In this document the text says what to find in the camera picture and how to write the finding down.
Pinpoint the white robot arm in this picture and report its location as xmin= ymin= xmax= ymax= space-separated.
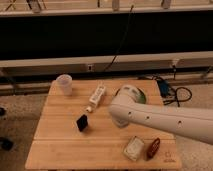
xmin=108 ymin=84 xmax=213 ymax=145

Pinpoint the black eraser block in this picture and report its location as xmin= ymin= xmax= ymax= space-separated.
xmin=76 ymin=115 xmax=88 ymax=132

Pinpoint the white tube bottle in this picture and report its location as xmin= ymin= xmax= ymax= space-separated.
xmin=86 ymin=85 xmax=106 ymax=113

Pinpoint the green ceramic bowl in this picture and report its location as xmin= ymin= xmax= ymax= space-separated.
xmin=115 ymin=88 xmax=146 ymax=104

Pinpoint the clear plastic cup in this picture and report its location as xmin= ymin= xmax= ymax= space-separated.
xmin=56 ymin=74 xmax=72 ymax=96

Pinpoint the blue floor box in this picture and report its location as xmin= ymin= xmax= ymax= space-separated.
xmin=158 ymin=81 xmax=169 ymax=97

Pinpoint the brown oblong object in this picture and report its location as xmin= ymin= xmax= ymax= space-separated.
xmin=146 ymin=138 xmax=160 ymax=160

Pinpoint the wall power outlet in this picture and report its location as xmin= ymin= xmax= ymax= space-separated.
xmin=87 ymin=65 xmax=93 ymax=72

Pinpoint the black floor cable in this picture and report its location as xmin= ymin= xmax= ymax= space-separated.
xmin=151 ymin=65 xmax=193 ymax=108

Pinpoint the black hanging cable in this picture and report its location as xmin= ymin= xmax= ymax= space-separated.
xmin=101 ymin=3 xmax=135 ymax=72

